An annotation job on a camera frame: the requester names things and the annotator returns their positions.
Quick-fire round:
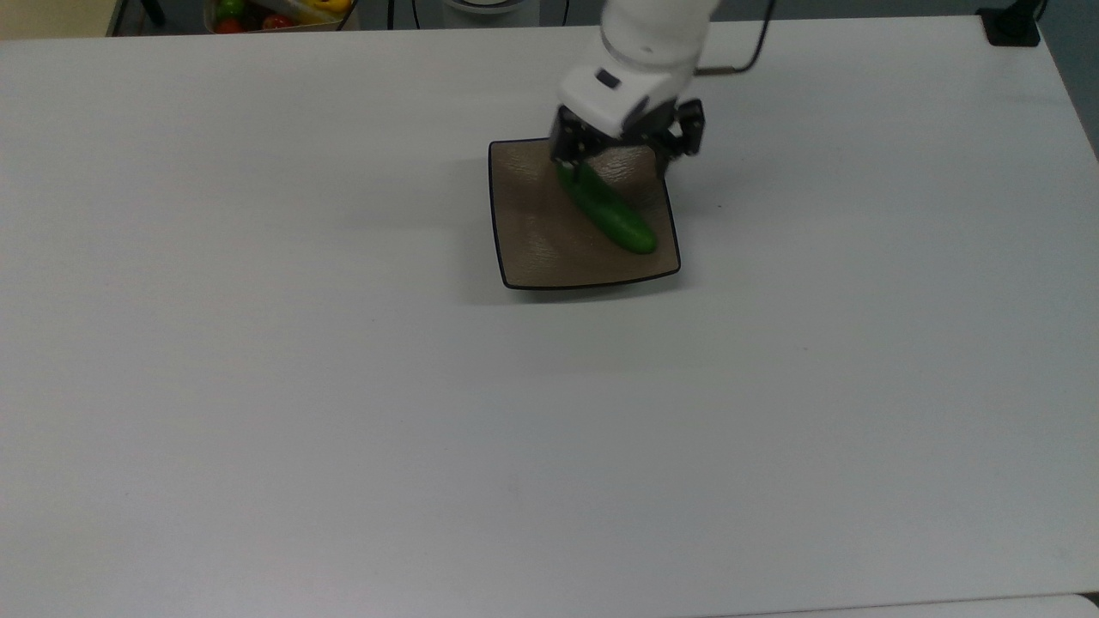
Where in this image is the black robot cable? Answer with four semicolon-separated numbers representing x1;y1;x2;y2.
694;0;779;77

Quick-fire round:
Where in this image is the square brown ceramic plate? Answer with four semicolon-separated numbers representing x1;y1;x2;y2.
488;137;683;291

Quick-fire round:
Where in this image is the black stand leg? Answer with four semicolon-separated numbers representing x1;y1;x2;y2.
106;0;167;37

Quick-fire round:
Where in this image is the black table clamp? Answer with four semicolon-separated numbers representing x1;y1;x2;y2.
977;0;1047;48

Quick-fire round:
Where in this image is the green cucumber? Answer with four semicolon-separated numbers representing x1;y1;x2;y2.
556;161;659;256

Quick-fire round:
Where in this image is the cardboard box of toy fruit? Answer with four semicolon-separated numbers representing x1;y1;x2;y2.
203;0;356;34

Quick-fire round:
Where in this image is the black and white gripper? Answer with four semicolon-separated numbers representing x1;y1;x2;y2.
549;62;707;179

